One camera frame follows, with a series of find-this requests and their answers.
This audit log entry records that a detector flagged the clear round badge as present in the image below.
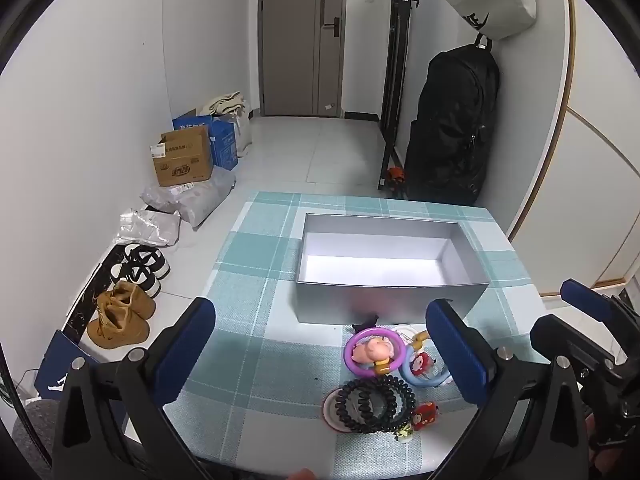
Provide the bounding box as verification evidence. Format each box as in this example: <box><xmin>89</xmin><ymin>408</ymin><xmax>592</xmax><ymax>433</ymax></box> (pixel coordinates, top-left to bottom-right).
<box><xmin>322</xmin><ymin>387</ymin><xmax>381</xmax><ymax>433</ymax></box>

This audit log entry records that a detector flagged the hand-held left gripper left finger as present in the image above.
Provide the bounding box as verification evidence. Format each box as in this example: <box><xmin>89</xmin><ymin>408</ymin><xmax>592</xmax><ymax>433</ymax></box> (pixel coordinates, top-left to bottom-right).
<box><xmin>51</xmin><ymin>297</ymin><xmax>217</xmax><ymax>480</ymax></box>

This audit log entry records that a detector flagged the blue cardboard box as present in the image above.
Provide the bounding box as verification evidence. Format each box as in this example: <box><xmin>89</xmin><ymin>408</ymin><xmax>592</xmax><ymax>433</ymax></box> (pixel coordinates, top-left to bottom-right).
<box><xmin>172</xmin><ymin>115</ymin><xmax>240</xmax><ymax>170</ymax></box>

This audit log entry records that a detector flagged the light blue bracelet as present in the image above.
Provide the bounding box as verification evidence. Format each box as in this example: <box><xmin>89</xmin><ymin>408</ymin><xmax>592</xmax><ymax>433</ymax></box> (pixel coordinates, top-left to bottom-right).
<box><xmin>400</xmin><ymin>330</ymin><xmax>453</xmax><ymax>388</ymax></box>

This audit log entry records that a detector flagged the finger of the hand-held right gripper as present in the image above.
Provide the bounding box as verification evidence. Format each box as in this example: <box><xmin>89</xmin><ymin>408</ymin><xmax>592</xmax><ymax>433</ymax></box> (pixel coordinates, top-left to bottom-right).
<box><xmin>560</xmin><ymin>279</ymin><xmax>640</xmax><ymax>331</ymax></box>
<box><xmin>530</xmin><ymin>314</ymin><xmax>624</xmax><ymax>376</ymax></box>

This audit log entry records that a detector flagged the silver rectangular box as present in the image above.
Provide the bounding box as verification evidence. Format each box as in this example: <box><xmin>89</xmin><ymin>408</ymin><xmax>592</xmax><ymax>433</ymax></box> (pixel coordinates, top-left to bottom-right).
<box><xmin>295</xmin><ymin>212</ymin><xmax>491</xmax><ymax>325</ymax></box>

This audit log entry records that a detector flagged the white wardrobe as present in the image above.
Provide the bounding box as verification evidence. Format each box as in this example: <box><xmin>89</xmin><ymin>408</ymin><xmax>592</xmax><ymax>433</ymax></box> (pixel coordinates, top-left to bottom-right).
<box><xmin>505</xmin><ymin>0</ymin><xmax>640</xmax><ymax>291</ymax></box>

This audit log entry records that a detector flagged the silver parcel bag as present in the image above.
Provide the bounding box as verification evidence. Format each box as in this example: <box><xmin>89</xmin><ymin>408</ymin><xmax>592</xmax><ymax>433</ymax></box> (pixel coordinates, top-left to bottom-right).
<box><xmin>116</xmin><ymin>208</ymin><xmax>182</xmax><ymax>247</ymax></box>

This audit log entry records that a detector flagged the black backpack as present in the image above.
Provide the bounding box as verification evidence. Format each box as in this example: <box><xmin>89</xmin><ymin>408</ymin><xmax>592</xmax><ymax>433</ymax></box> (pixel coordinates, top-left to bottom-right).
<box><xmin>404</xmin><ymin>44</ymin><xmax>501</xmax><ymax>207</ymax></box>

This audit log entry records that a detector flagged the beige cloth bag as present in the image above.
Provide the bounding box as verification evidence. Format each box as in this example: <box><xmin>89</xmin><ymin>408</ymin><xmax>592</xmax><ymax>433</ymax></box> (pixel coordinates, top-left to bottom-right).
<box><xmin>200</xmin><ymin>91</ymin><xmax>251</xmax><ymax>156</ymax></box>

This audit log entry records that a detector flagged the dark blue shoe box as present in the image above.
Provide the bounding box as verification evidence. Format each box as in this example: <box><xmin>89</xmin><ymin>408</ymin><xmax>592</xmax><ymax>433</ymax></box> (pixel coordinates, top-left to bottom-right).
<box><xmin>36</xmin><ymin>330</ymin><xmax>101</xmax><ymax>403</ymax></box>

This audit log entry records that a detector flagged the tan suede boot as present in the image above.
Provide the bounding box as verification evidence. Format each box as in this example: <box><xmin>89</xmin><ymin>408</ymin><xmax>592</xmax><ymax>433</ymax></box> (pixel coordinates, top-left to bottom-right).
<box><xmin>86</xmin><ymin>292</ymin><xmax>151</xmax><ymax>350</ymax></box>
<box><xmin>111</xmin><ymin>280</ymin><xmax>157</xmax><ymax>321</ymax></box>

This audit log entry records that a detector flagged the white canvas bag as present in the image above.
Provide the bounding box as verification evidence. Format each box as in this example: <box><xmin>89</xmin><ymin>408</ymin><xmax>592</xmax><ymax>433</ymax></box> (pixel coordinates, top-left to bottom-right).
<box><xmin>424</xmin><ymin>0</ymin><xmax>537</xmax><ymax>41</ymax></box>

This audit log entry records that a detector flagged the brown cardboard box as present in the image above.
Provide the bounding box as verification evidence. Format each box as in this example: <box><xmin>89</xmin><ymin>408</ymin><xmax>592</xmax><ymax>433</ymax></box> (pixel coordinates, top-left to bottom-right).
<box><xmin>149</xmin><ymin>126</ymin><xmax>215</xmax><ymax>188</ymax></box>

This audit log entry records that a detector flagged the purple ring bracelet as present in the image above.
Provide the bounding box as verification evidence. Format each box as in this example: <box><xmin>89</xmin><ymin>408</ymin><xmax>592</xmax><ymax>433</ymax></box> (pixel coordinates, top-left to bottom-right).
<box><xmin>342</xmin><ymin>327</ymin><xmax>407</xmax><ymax>378</ymax></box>

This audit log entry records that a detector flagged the black metal frame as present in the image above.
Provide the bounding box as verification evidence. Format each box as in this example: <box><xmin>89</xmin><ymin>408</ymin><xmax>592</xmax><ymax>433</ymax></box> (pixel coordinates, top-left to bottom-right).
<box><xmin>377</xmin><ymin>0</ymin><xmax>418</xmax><ymax>191</ymax></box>

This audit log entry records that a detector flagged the black spiral hair tie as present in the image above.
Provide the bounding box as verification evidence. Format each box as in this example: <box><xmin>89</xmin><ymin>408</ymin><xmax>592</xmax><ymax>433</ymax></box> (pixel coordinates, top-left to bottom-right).
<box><xmin>336</xmin><ymin>379</ymin><xmax>398</xmax><ymax>431</ymax></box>
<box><xmin>360</xmin><ymin>377</ymin><xmax>416</xmax><ymax>433</ymax></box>

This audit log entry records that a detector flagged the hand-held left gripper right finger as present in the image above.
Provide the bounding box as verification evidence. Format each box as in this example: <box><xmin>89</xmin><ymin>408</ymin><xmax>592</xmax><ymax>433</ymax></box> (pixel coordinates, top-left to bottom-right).
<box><xmin>425</xmin><ymin>298</ymin><xmax>591</xmax><ymax>480</ymax></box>

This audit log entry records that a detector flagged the pink pig charm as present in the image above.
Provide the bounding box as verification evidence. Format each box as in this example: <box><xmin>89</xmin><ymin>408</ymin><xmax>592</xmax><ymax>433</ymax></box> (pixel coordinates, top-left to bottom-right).
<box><xmin>352</xmin><ymin>338</ymin><xmax>393</xmax><ymax>363</ymax></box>

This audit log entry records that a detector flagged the black white sneaker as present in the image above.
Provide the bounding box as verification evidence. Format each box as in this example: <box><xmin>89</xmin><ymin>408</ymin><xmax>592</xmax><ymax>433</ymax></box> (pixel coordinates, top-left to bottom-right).
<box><xmin>110</xmin><ymin>260</ymin><xmax>163</xmax><ymax>298</ymax></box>
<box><xmin>122</xmin><ymin>244</ymin><xmax>171</xmax><ymax>281</ymax></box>

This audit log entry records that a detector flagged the teal plaid tablecloth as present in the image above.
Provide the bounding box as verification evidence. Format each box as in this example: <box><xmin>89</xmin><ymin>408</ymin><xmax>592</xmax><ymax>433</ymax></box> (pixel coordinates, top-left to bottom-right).
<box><xmin>162</xmin><ymin>191</ymin><xmax>548</xmax><ymax>478</ymax></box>

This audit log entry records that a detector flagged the black marble slab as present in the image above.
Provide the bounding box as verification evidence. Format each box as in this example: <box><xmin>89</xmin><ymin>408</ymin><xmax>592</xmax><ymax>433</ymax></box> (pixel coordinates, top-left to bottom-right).
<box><xmin>67</xmin><ymin>245</ymin><xmax>126</xmax><ymax>341</ymax></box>

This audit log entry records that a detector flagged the red figure charm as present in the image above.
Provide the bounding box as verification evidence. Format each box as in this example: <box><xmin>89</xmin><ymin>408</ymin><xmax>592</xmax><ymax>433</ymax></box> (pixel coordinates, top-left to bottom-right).
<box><xmin>412</xmin><ymin>402</ymin><xmax>442</xmax><ymax>428</ymax></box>

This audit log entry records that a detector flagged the grey door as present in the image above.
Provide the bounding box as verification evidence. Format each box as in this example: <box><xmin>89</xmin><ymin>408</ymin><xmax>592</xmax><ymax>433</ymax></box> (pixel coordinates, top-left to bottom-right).
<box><xmin>258</xmin><ymin>0</ymin><xmax>347</xmax><ymax>118</ymax></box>

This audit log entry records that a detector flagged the grey parcel bag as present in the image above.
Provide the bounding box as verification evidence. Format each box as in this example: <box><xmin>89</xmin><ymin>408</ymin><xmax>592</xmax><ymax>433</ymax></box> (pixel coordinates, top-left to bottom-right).
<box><xmin>141</xmin><ymin>166</ymin><xmax>237</xmax><ymax>231</ymax></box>

